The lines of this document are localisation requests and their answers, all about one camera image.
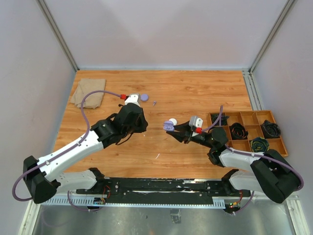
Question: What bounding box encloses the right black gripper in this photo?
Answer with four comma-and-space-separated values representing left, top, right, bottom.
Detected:
166, 120, 215, 149

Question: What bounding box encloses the white earbud case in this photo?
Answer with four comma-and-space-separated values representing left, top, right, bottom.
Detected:
169, 118, 178, 125

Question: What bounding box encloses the purple earbud case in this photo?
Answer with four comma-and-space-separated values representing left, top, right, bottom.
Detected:
163, 120, 175, 132
140, 94, 149, 102

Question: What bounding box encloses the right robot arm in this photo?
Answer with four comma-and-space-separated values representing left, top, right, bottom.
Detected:
163, 120, 304, 203

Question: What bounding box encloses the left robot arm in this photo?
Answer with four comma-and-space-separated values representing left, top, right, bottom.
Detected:
22, 103, 148, 204

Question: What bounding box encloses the purple closed earbud case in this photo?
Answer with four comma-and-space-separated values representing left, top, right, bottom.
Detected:
140, 94, 149, 102

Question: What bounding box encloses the beige folded cloth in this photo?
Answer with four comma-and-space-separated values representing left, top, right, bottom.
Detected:
70, 78, 106, 109

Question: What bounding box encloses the wooden compartment tray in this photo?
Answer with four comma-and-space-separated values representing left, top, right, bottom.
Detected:
216, 110, 289, 157

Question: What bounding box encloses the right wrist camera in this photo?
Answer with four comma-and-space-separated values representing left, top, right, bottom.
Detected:
189, 116, 203, 128

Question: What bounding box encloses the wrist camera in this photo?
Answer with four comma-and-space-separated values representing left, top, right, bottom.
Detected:
124, 94, 140, 107
189, 116, 203, 128

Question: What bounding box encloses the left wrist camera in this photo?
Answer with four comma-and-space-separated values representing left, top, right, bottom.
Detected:
124, 94, 140, 107

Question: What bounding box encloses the black rolled strap top-left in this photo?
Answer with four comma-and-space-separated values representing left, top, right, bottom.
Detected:
210, 113, 230, 126

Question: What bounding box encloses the black rolled strap middle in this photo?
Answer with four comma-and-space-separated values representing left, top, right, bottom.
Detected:
229, 122, 248, 140

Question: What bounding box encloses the white cable duct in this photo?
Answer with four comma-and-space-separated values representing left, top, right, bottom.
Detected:
48, 197, 225, 209

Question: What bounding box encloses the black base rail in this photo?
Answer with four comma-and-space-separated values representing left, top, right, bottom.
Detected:
76, 177, 250, 203

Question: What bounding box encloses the blue-green rolled strap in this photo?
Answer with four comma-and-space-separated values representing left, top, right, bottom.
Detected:
249, 137, 270, 153

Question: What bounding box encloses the black rolled strap right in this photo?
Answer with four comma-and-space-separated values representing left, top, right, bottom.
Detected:
260, 119, 281, 138

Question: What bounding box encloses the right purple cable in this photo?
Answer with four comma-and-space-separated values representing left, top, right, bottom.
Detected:
196, 105, 304, 191

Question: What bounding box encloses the purple cable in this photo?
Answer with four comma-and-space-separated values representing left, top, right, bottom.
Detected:
12, 90, 127, 202
196, 105, 304, 191

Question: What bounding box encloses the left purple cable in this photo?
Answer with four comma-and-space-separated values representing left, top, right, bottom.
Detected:
12, 90, 127, 202

